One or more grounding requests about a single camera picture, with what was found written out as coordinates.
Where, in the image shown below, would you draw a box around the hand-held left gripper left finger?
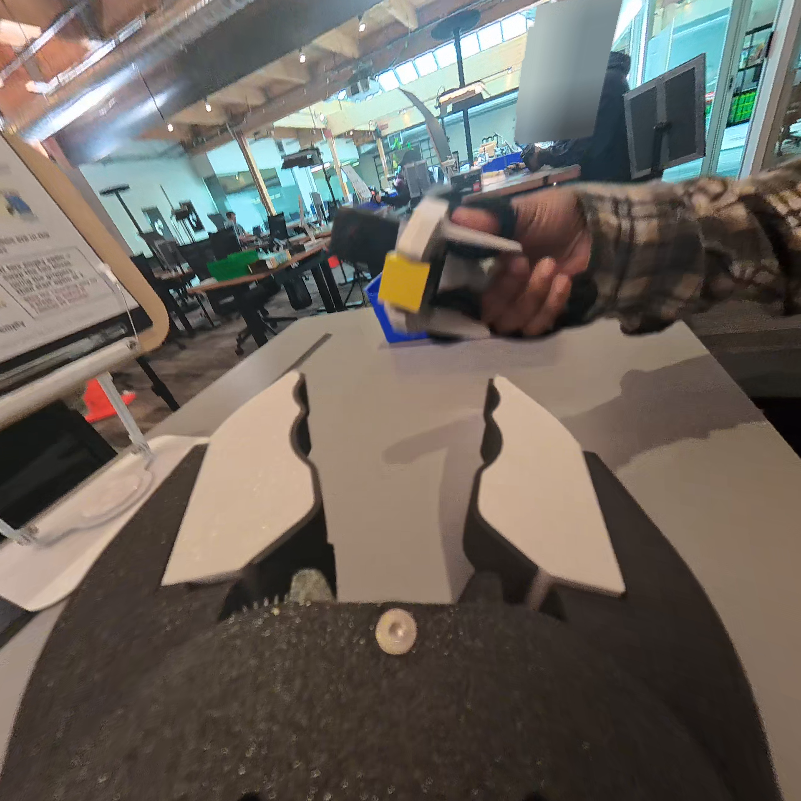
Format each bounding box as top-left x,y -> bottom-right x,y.
161,370 -> 337,605

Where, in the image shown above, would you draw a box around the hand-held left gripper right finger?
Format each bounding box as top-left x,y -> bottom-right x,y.
462,375 -> 627,611

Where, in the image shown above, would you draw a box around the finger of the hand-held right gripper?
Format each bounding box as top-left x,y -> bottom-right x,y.
382,304 -> 493,343
397,200 -> 453,261

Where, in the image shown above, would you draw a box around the yellow wooden cube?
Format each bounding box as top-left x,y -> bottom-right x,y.
378,253 -> 432,313

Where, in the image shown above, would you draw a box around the blue plastic bin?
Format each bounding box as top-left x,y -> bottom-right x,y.
365,274 -> 433,344

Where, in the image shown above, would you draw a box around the person's right forearm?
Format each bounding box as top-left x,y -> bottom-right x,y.
572,159 -> 801,336

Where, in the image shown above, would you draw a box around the person's right hand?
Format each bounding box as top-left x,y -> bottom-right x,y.
451,186 -> 593,339

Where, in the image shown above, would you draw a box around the long wooden desk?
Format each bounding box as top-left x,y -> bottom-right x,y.
188,246 -> 346,351
462,164 -> 584,205

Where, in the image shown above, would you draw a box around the black studio light stand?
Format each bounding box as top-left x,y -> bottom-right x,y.
280,147 -> 353,210

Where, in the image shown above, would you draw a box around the black office chair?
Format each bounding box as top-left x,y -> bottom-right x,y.
233,280 -> 284,358

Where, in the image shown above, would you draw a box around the stack of green bins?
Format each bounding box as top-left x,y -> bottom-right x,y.
207,250 -> 260,281

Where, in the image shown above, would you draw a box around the orange traffic cone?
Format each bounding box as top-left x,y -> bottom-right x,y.
83,377 -> 137,424

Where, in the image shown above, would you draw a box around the white tablet stand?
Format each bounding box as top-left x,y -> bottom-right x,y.
0,341 -> 209,613

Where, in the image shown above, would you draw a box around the grey standing monitor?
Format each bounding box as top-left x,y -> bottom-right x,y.
623,53 -> 708,181

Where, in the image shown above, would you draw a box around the white instruction sheet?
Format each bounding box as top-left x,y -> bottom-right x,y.
0,141 -> 137,363

